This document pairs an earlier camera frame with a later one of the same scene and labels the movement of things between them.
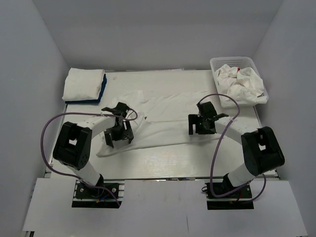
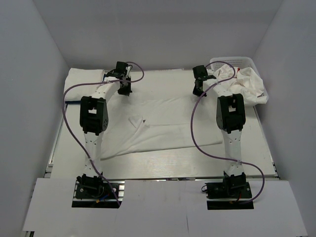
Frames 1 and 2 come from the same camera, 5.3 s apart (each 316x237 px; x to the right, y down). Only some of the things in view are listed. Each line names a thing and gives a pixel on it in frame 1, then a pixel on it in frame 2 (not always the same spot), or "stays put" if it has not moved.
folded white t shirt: (83, 84) stays put
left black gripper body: (119, 132) → (125, 89)
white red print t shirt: (243, 84) stays put
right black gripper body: (201, 128) → (198, 92)
